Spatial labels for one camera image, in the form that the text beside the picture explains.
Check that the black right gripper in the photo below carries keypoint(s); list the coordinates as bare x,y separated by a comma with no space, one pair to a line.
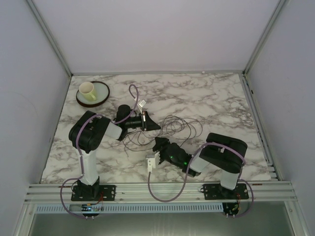
163,142

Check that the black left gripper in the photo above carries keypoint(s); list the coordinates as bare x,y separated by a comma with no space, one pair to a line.
147,123

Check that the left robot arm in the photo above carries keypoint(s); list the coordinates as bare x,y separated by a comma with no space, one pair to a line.
86,136

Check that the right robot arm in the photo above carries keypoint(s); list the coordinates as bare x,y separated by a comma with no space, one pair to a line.
224,152

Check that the brown rimmed white plate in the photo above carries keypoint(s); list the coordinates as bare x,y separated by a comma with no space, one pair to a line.
102,94

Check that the pale yellow mug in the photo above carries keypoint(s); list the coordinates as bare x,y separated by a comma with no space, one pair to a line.
88,91

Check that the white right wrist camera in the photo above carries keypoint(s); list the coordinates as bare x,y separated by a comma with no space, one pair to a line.
152,161

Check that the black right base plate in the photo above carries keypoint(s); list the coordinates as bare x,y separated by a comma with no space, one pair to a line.
217,192

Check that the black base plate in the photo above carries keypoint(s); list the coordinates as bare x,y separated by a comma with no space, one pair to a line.
217,192
94,193

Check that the grey slotted cable duct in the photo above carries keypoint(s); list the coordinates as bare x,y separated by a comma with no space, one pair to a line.
130,208

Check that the aluminium back rail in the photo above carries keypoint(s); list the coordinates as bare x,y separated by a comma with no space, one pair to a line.
156,72

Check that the aluminium rail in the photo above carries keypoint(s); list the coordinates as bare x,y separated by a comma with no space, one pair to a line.
156,72
263,191

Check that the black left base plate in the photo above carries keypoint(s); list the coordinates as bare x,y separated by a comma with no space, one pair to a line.
94,193

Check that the aluminium front rail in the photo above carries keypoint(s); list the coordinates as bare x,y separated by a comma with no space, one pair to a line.
263,191

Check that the aluminium frame post right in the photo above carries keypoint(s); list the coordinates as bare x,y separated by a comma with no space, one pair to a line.
264,36

